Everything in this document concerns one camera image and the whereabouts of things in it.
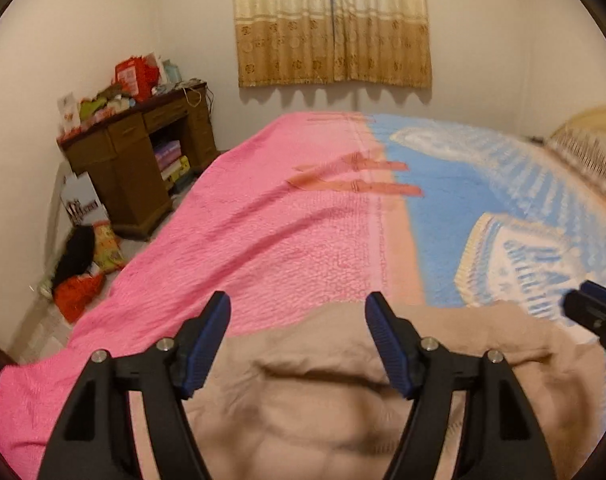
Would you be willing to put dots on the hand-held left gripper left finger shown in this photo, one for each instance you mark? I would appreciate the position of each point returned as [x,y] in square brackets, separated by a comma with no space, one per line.
[205,350]

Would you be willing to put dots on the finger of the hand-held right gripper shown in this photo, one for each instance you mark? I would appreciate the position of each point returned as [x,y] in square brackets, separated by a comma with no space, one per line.
[590,310]

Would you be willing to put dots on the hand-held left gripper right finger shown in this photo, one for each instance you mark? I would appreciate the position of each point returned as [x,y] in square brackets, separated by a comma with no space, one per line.
[385,345]

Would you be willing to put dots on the beige quilted jacket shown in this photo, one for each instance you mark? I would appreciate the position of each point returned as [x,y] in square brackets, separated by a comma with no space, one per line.
[308,360]

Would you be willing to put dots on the pink and blue blanket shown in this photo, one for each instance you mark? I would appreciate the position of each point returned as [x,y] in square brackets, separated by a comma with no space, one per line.
[283,235]

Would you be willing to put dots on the orange plastic bag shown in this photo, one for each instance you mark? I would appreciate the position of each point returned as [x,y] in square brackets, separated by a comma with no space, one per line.
[75,296]

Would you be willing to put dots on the yellow patterned bag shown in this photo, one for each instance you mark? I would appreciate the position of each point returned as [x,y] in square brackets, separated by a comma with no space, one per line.
[107,247]

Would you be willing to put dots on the patterned pillow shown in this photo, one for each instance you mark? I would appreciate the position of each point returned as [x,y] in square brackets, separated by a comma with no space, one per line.
[590,160]

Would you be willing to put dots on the black bag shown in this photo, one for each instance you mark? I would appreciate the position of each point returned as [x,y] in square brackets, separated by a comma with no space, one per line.
[75,255]

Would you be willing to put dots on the yellow flat box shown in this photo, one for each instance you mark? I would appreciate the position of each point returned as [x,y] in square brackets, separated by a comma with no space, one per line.
[177,169]

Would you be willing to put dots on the white cardboard box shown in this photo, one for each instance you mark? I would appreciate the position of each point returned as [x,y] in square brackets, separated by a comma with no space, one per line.
[85,200]

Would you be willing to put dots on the cream bed headboard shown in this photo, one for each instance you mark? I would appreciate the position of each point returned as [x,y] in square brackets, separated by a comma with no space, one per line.
[598,116]

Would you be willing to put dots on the brown wooden desk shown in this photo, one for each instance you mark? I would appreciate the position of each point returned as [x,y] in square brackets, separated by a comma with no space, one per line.
[128,170]

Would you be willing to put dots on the purple flat box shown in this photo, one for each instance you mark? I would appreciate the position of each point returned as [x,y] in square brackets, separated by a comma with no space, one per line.
[167,152]

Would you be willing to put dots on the green cloth pile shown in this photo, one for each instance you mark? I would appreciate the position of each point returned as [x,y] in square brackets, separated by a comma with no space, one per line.
[93,107]

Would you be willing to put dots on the white printed card box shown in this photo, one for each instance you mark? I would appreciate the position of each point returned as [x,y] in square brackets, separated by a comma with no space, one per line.
[68,112]

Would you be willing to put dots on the light blue packet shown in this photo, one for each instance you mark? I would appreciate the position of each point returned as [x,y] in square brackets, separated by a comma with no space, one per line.
[172,72]

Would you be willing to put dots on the red gift box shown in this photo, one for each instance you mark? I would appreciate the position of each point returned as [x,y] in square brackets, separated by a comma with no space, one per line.
[133,80]

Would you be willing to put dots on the beige patterned curtain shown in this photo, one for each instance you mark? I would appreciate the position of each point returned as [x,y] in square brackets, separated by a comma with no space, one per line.
[333,35]

